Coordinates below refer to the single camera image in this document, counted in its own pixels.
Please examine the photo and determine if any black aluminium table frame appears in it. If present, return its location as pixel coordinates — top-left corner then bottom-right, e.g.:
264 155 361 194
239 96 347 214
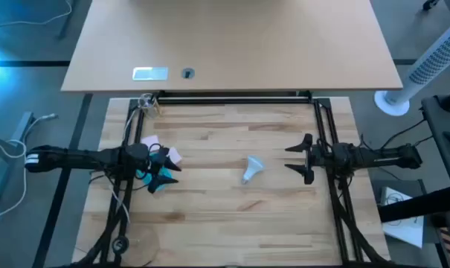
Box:
71 90 395 268

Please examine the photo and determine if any orange black striped strip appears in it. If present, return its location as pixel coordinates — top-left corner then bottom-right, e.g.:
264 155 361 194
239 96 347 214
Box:
438 226 450 258

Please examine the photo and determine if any grey metal table leg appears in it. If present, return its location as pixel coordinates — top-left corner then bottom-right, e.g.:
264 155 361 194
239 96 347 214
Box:
0 110 35 205

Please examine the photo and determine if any white lamp cable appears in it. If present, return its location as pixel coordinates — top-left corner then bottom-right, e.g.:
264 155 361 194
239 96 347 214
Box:
109 184 131 224

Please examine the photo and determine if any teal power strip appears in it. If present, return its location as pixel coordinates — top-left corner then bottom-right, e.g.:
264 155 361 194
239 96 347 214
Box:
135 152 173 188

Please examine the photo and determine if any long white floor cable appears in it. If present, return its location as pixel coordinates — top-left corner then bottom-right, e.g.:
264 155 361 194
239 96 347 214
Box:
0 112 59 224

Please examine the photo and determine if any lamp with round wooden base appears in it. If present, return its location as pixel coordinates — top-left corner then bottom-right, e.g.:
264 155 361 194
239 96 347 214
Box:
111 224 161 268

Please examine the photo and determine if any silver desk plate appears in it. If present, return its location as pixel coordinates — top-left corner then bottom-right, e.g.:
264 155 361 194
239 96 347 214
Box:
132 66 170 82

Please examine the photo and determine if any white power strip cable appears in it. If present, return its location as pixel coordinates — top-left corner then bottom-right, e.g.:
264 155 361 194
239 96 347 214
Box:
122 106 141 144

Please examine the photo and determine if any beige desk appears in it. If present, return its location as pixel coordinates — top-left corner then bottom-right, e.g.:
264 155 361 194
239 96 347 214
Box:
60 0 404 93

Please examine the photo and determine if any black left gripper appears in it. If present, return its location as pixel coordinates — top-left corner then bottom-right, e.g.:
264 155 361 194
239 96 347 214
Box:
124 143 182 194

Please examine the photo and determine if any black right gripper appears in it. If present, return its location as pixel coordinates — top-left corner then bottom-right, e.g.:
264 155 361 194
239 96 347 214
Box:
284 133 347 185

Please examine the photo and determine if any black beam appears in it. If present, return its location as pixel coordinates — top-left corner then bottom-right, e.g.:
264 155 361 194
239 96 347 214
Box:
376 185 450 224

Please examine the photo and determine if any white tower fan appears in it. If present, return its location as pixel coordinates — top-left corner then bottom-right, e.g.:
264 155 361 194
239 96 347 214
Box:
373 16 450 118

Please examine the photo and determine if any black cart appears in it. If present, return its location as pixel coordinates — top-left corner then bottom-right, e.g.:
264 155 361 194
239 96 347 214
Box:
420 86 450 268

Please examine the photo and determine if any white paper sheet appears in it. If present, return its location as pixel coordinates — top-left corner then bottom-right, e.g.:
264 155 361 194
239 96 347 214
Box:
379 185 425 249

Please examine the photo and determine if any pale sticky note pad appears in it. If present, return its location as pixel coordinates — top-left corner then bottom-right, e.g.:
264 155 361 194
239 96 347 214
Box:
167 147 183 165

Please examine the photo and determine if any thin white floor cable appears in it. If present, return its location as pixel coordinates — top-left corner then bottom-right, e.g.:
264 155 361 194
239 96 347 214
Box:
0 0 74 28

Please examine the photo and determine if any black floor cable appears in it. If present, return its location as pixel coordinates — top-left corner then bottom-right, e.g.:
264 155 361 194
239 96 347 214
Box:
379 118 434 150

